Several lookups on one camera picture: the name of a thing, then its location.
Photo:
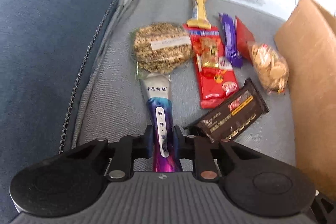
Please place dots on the small red snack packet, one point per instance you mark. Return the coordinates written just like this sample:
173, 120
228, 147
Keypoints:
243, 36

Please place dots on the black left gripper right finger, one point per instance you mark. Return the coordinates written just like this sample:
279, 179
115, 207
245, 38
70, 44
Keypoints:
198, 150

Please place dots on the round seed cracker pack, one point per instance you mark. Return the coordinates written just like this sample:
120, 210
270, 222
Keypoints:
161, 47

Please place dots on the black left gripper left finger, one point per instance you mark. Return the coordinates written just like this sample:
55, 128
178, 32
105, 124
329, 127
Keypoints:
124, 152

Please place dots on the cardboard box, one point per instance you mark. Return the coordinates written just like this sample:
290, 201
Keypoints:
307, 42

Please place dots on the purple candy bar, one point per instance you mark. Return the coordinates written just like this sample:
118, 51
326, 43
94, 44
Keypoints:
230, 43

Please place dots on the gold milk candy bar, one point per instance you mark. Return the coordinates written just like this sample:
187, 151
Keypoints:
199, 15

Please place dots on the grey deer print sofa cover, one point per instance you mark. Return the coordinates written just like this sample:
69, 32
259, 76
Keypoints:
112, 104

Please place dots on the dark brown chocolate bar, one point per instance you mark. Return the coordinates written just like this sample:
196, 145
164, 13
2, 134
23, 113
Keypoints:
233, 116

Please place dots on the clear bag of round crackers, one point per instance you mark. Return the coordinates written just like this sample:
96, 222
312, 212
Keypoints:
270, 67

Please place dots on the red shrimp snack packet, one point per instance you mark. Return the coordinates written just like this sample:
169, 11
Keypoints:
215, 74

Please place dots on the purple silver snack pouch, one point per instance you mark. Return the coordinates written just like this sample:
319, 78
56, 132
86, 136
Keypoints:
156, 90

